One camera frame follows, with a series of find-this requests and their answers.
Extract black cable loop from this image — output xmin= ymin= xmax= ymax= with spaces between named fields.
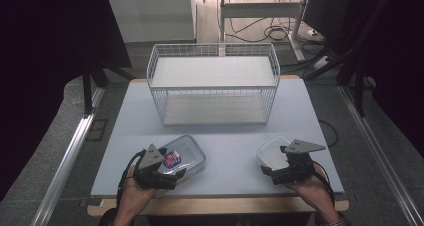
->
xmin=317 ymin=118 xmax=340 ymax=149

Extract black cables on floor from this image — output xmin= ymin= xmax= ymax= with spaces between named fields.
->
xmin=224 ymin=15 xmax=303 ymax=44

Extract white plastic container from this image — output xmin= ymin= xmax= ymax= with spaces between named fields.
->
xmin=255 ymin=135 xmax=294 ymax=172

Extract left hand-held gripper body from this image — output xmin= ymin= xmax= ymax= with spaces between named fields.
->
xmin=134 ymin=144 xmax=178 ymax=191

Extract clear container with blue-rimmed lid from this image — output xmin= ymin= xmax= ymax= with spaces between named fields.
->
xmin=153 ymin=134 xmax=207 ymax=191

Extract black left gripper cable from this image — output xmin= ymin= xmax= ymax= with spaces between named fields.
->
xmin=116 ymin=148 xmax=148 ymax=208

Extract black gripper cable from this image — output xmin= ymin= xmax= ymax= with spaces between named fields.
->
xmin=116 ymin=148 xmax=148 ymax=208
xmin=311 ymin=165 xmax=336 ymax=208

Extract person's right hand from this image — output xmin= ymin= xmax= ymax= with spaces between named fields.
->
xmin=284 ymin=163 xmax=335 ymax=215

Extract dark curtain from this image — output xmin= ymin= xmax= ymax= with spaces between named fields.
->
xmin=0 ymin=0 xmax=133 ymax=202
xmin=346 ymin=0 xmax=424 ymax=151

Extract white wire two-tier rack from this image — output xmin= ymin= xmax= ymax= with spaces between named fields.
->
xmin=146 ymin=42 xmax=281 ymax=127

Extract black metal stand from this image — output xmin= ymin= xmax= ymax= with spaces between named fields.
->
xmin=81 ymin=60 xmax=136 ymax=116
xmin=302 ymin=0 xmax=396 ymax=118

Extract white cabinet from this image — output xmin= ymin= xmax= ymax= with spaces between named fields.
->
xmin=107 ymin=0 xmax=198 ymax=44

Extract person's left hand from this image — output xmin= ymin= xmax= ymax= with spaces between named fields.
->
xmin=117 ymin=165 xmax=156 ymax=218

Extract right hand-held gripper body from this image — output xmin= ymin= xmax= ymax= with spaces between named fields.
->
xmin=279 ymin=138 xmax=327 ymax=184

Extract aluminium rail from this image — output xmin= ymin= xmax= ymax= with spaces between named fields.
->
xmin=337 ymin=85 xmax=424 ymax=226
xmin=30 ymin=86 xmax=105 ymax=226

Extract black monitor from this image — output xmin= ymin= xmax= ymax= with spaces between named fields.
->
xmin=302 ymin=0 xmax=355 ymax=42

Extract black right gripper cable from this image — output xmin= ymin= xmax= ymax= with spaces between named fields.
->
xmin=311 ymin=165 xmax=336 ymax=208

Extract white desk frame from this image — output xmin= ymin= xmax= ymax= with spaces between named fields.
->
xmin=218 ymin=0 xmax=312 ymax=63

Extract white power strip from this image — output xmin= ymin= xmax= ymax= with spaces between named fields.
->
xmin=312 ymin=55 xmax=332 ymax=71

